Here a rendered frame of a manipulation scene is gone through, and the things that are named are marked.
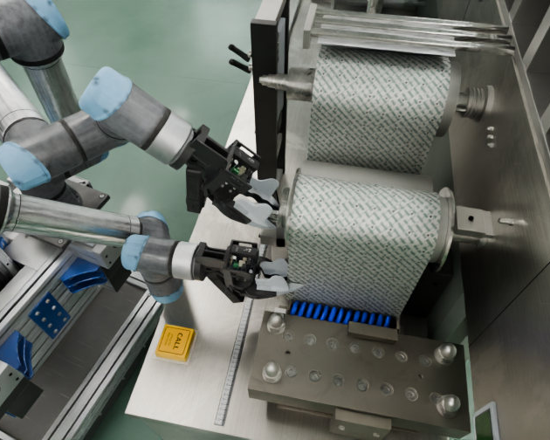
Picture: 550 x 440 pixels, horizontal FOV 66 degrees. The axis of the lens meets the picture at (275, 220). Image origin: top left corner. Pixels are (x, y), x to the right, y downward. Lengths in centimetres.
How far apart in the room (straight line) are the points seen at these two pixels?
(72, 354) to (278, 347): 118
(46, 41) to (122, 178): 169
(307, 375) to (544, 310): 43
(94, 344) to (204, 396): 97
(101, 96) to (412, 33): 53
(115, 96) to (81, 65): 310
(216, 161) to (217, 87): 257
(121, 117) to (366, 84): 42
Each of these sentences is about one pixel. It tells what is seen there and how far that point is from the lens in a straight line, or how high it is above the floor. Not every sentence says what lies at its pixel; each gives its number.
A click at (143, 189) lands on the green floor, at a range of 259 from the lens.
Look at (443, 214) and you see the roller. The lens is 74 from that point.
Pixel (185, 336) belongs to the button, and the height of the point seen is 92.
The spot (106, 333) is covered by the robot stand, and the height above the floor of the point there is 21.
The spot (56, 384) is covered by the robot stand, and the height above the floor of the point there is 21.
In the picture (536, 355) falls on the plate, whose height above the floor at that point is 134.
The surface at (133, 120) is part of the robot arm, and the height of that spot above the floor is 145.
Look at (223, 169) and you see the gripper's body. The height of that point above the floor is 137.
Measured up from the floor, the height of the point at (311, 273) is 114.
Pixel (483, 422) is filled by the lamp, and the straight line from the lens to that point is 73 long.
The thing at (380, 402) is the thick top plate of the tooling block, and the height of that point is 103.
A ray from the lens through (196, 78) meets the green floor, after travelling 335.
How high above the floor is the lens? 184
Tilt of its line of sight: 52 degrees down
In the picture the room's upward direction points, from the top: straight up
